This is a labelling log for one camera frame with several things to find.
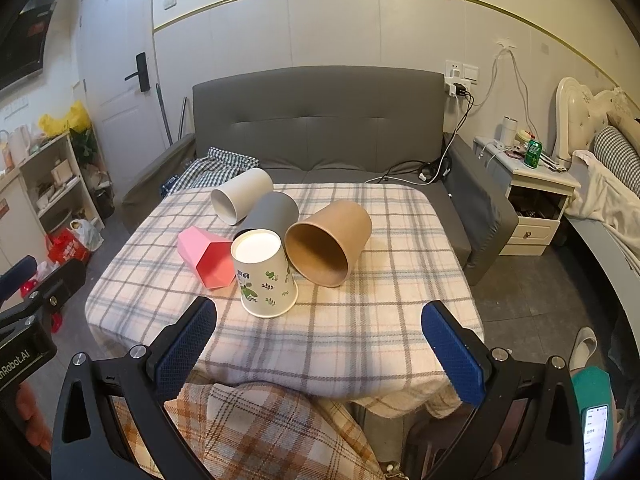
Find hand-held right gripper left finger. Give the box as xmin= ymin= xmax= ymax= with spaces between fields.
xmin=50 ymin=296 xmax=218 ymax=480

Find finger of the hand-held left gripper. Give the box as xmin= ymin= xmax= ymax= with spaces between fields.
xmin=25 ymin=259 xmax=87 ymax=322
xmin=0 ymin=255 xmax=39 ymax=306

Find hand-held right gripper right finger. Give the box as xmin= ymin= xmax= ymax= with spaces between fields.
xmin=421 ymin=301 xmax=591 ymax=480

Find pink hexagonal cup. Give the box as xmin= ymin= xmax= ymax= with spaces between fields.
xmin=177 ymin=226 xmax=237 ymax=292

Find leaf print paper cup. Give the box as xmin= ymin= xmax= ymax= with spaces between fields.
xmin=230 ymin=229 xmax=299 ymax=318

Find grey cup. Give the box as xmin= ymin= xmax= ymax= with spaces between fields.
xmin=233 ymin=191 xmax=299 ymax=241

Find white cup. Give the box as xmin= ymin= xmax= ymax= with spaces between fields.
xmin=210 ymin=167 xmax=274 ymax=226

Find brown paper cup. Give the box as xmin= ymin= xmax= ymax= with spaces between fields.
xmin=284 ymin=199 xmax=373 ymax=288

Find red bag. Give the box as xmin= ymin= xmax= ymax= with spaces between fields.
xmin=46 ymin=227 xmax=91 ymax=266

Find white plastic bag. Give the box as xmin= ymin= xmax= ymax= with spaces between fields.
xmin=70 ymin=219 xmax=104 ymax=252

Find plaid tablecloth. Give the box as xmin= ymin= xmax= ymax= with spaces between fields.
xmin=85 ymin=182 xmax=485 ymax=418

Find orange plaid pants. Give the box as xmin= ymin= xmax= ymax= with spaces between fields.
xmin=107 ymin=382 xmax=387 ymax=480

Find white open shelf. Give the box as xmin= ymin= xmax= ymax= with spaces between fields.
xmin=15 ymin=132 xmax=107 ymax=241

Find white slipper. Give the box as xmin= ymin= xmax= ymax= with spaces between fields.
xmin=570 ymin=326 xmax=599 ymax=369

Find yellow plastic bag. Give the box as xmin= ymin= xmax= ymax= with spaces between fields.
xmin=39 ymin=101 xmax=92 ymax=137

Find white door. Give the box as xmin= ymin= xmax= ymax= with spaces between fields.
xmin=75 ymin=0 xmax=173 ymax=206

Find smartphone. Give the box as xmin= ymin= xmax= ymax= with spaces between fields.
xmin=580 ymin=402 xmax=612 ymax=480

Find green checked cloth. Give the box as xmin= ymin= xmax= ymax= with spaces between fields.
xmin=170 ymin=146 xmax=261 ymax=196

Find white nightstand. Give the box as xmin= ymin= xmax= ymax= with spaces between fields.
xmin=472 ymin=135 xmax=582 ymax=257

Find white blanket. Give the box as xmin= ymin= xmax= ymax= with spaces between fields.
xmin=565 ymin=150 xmax=640 ymax=257

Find black television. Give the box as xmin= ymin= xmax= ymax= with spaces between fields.
xmin=0 ymin=0 xmax=63 ymax=91

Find grey sofa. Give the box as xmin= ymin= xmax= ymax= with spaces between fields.
xmin=122 ymin=66 xmax=519 ymax=286

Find checked pillow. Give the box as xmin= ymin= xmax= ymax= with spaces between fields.
xmin=592 ymin=125 xmax=640 ymax=175

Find white bed headboard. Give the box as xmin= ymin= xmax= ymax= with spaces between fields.
xmin=552 ymin=77 xmax=640 ymax=162

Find mop handle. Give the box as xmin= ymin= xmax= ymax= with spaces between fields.
xmin=154 ymin=82 xmax=174 ymax=147

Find black door lock handle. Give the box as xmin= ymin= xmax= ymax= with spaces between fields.
xmin=124 ymin=51 xmax=151 ymax=93

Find black cable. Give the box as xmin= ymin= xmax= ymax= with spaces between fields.
xmin=419 ymin=94 xmax=476 ymax=184

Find white wall socket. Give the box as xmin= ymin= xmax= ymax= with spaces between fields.
xmin=445 ymin=59 xmax=480 ymax=84

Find white hanging cable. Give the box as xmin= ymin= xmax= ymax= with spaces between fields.
xmin=479 ymin=37 xmax=540 ymax=137

